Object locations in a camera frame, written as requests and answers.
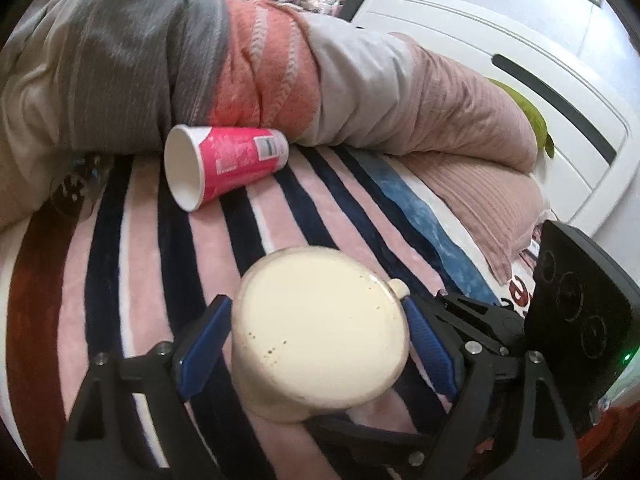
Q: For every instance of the green plush toy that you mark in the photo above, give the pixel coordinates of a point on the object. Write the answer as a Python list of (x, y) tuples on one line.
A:
[(536, 120)]

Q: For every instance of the clear glass with print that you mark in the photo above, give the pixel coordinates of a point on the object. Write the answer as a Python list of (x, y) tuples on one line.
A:
[(76, 192)]

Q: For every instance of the pink paper cup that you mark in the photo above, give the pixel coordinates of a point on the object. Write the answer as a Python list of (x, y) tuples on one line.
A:
[(203, 163)]

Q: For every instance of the cream ceramic mug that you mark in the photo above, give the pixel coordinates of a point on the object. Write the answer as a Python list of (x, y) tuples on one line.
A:
[(315, 332)]

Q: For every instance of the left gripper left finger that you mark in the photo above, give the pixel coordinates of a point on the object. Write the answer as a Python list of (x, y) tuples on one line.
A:
[(101, 440)]

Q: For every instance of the pink ribbed pillow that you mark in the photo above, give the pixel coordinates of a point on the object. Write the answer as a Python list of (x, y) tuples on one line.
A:
[(498, 206)]

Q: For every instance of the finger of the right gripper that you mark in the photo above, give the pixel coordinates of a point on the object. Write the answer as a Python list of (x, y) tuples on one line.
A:
[(373, 446), (496, 328)]

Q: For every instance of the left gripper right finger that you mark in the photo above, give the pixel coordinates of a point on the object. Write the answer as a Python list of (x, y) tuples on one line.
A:
[(507, 420)]

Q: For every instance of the rolled pink grey duvet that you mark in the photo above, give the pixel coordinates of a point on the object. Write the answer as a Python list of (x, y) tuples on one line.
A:
[(114, 76)]

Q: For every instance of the white bed headboard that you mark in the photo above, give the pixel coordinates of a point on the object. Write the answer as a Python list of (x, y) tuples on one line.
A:
[(595, 131)]

